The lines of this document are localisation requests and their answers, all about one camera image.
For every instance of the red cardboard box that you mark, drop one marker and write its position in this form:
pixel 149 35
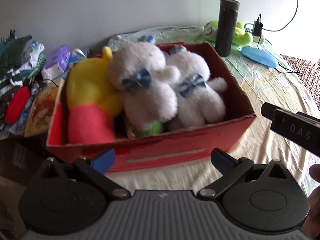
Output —
pixel 158 145

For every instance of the red plush item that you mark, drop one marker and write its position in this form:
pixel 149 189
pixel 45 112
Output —
pixel 17 105

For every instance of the purple tissue pack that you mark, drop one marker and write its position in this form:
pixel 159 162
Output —
pixel 58 56

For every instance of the pile of clothes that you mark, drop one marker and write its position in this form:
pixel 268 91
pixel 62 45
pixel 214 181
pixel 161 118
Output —
pixel 22 60

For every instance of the white power strip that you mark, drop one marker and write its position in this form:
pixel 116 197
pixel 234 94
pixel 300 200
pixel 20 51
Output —
pixel 259 39

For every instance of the blue patterned tissue pack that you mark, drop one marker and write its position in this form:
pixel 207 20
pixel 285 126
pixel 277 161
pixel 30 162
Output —
pixel 78 55

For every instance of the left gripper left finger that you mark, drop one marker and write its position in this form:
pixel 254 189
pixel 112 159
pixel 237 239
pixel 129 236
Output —
pixel 94 170

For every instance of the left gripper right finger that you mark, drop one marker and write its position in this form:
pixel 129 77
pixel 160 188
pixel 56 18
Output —
pixel 232 170

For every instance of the white bunny plush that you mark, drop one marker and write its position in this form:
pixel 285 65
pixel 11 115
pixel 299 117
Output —
pixel 199 99

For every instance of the blue glasses case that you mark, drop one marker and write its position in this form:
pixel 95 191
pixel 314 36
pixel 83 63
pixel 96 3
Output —
pixel 259 56

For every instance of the black power adapter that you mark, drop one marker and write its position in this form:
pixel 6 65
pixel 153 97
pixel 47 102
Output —
pixel 257 28

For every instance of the person's right hand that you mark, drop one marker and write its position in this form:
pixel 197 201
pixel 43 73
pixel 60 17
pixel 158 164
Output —
pixel 311 224

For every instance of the black thermos bottle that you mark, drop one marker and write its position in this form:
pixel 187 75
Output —
pixel 228 15

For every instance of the green pea pod plush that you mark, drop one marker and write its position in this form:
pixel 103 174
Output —
pixel 148 128

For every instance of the yellow bear plush red shirt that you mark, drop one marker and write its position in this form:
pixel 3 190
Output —
pixel 92 100

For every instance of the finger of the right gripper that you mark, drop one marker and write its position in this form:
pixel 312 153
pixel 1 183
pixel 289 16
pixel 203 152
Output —
pixel 268 109
pixel 307 118

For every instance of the pink bunny plush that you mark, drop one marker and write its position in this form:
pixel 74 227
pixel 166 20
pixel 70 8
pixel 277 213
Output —
pixel 140 71

